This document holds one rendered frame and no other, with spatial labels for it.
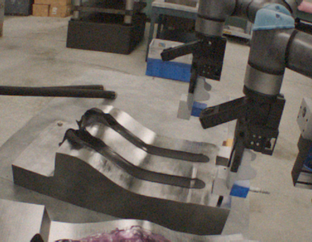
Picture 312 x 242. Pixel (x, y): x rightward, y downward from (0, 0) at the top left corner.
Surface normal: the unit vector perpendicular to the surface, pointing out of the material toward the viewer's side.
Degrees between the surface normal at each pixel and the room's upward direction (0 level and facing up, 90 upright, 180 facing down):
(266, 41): 90
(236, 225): 0
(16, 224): 0
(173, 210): 90
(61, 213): 0
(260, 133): 90
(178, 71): 91
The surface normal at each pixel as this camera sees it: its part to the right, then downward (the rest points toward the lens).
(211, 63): -0.20, 0.41
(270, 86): 0.06, 0.46
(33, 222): 0.13, -0.89
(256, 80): -0.64, 0.27
